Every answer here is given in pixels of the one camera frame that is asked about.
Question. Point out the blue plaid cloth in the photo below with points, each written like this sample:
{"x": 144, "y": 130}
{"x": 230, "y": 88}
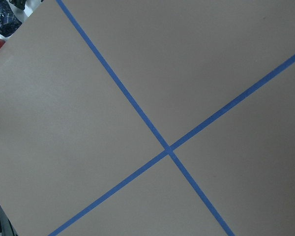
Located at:
{"x": 9, "y": 23}

